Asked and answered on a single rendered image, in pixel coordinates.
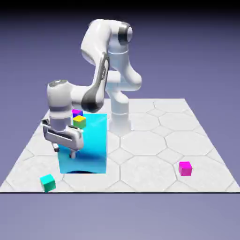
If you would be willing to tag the large cyan box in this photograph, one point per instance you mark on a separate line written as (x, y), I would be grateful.
(93, 142)

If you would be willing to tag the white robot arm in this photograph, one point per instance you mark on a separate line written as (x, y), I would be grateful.
(97, 46)

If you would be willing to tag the small teal cube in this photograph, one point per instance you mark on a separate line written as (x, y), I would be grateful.
(48, 183)

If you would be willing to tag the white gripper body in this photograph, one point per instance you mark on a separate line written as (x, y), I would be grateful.
(63, 137)

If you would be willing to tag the small magenta cube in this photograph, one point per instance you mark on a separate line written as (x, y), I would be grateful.
(185, 168)

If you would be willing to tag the small purple cube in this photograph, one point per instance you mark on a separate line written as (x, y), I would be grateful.
(77, 112)

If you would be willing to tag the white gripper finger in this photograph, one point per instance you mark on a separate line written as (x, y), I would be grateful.
(55, 147)
(73, 154)

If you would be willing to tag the small yellow cube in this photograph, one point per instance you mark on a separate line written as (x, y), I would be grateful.
(80, 121)

